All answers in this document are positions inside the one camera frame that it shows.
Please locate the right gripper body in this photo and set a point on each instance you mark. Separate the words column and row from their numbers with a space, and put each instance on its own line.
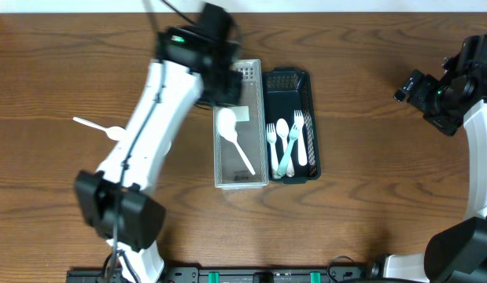
column 420, row 91

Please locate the white label in basket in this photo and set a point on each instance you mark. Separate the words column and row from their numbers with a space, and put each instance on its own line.
column 242, row 113

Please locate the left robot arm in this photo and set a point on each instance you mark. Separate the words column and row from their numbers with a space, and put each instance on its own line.
column 192, row 65

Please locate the pale green plastic fork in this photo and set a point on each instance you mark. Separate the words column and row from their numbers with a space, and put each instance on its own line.
column 293, row 136

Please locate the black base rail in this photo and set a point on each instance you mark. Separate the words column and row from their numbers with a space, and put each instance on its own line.
column 336, row 273

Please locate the white fork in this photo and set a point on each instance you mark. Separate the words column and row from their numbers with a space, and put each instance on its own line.
column 272, row 139
column 301, row 151

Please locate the clear plastic basket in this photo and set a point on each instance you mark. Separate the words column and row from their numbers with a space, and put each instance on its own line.
column 230, row 172

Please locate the black plastic basket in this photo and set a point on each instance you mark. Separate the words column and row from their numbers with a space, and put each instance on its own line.
column 286, row 90

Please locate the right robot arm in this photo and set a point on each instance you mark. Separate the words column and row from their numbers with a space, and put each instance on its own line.
column 457, row 100

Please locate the white spoon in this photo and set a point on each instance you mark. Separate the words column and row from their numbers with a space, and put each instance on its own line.
column 114, row 133
column 283, row 132

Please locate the white spoon bowl up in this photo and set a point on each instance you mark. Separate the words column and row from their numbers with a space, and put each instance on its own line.
column 226, row 127

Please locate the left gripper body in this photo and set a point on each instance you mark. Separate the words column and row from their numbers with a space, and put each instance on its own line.
column 230, row 87

